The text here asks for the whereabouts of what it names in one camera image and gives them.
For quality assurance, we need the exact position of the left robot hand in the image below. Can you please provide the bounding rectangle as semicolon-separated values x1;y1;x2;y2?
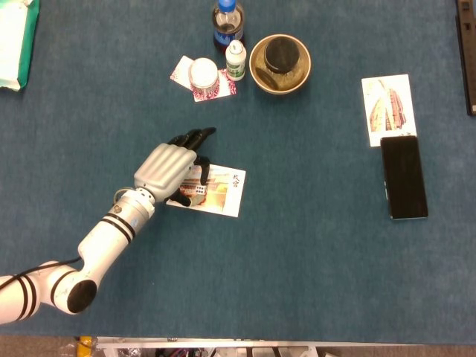
133;126;217;208

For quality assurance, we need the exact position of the red patterned playing card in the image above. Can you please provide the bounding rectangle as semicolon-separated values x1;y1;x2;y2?
192;68;237;103
170;55;196;90

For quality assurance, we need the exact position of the postcard with red building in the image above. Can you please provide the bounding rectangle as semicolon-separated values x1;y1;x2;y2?
165;163;247;219

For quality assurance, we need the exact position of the white round jar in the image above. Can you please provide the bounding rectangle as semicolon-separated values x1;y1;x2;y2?
188;57;220;98

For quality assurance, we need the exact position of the small white green-label bottle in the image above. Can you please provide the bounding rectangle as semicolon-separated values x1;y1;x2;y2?
225;39;248;82

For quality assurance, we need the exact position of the blue felt table cloth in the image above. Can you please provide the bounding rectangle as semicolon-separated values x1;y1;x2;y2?
0;0;476;345

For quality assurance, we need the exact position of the cola bottle blue cap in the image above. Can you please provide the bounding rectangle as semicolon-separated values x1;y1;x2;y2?
211;0;245;57

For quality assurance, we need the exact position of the glass jar black lid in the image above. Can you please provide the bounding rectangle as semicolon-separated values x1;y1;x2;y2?
254;36;301;89

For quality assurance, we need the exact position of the beige bowl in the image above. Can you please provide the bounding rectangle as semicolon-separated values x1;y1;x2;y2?
248;33;312;95

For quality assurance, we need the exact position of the yellow object under table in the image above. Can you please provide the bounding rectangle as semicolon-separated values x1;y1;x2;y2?
76;336;93;357

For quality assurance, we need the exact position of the green wet wipes pack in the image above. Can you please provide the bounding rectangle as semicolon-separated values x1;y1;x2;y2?
0;0;40;91

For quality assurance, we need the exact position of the postcard with striped drawing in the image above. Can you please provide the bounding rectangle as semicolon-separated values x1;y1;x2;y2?
361;74;419;148

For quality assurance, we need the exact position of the black smartphone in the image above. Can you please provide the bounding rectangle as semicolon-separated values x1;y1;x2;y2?
379;135;429;221

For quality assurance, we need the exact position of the black folding stand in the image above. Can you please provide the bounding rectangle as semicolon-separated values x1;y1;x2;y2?
455;0;476;116

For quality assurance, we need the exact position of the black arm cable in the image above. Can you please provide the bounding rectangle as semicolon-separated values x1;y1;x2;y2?
0;256;81;290

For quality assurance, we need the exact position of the metal table frame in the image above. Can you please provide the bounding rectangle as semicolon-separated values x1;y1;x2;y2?
95;336;476;357

